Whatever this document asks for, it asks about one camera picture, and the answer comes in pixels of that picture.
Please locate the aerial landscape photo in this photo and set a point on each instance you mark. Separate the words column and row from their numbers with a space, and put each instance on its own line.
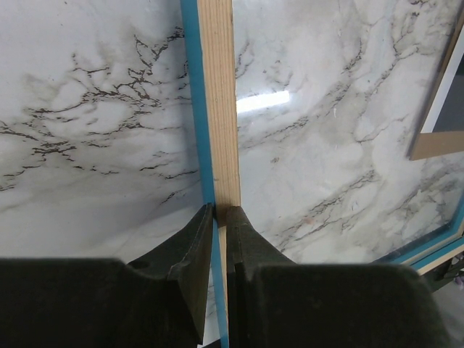
column 446, row 112

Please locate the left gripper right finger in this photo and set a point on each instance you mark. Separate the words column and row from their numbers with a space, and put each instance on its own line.
column 275, row 302

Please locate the brown frame backing board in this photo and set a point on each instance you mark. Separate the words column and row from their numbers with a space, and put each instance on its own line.
column 426, row 145

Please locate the light wooden picture frame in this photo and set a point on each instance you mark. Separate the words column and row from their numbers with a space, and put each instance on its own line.
column 310, row 111

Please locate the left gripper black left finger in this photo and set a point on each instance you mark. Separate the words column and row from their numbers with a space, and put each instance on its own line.
column 156, row 300

